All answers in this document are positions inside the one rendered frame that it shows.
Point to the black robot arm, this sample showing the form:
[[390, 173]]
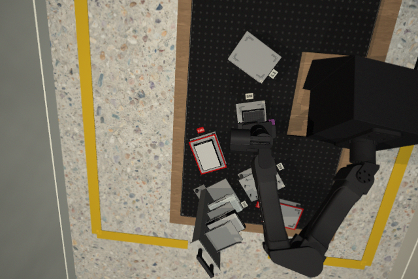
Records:
[[350, 183]]

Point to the white microplate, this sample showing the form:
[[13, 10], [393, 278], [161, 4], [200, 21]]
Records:
[[230, 198]]

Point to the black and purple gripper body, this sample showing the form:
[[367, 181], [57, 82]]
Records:
[[253, 126]]

